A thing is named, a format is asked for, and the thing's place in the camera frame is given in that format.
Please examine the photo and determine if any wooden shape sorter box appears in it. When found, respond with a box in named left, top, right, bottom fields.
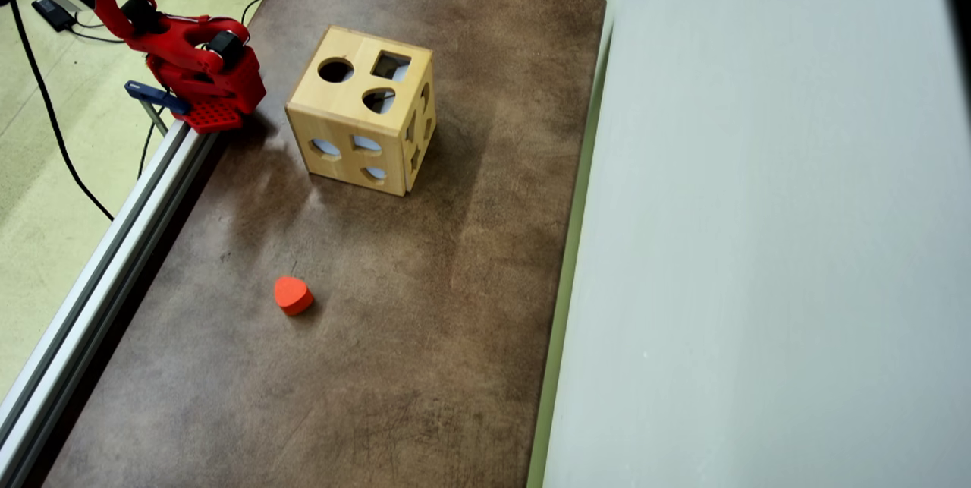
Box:
left=284, top=24, right=438, bottom=198

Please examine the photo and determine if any black power adapter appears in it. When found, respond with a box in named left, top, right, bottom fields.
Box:
left=31, top=0, right=77, bottom=33

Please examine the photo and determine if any blue clamp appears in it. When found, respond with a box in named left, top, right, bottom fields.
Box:
left=124, top=80, right=191, bottom=137

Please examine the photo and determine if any orange rounded triangle block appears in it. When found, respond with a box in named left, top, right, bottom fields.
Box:
left=273, top=275, right=314, bottom=317

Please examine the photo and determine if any thin black adapter cable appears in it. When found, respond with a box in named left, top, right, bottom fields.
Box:
left=70, top=11, right=127, bottom=46

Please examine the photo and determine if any thick black camera cable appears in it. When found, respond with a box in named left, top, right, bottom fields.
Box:
left=2, top=0, right=116, bottom=222

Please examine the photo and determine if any thin black hanging cable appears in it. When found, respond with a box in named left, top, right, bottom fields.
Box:
left=137, top=122, right=156, bottom=179

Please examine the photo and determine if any aluminium rail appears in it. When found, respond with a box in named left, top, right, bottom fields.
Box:
left=0, top=121, right=221, bottom=488

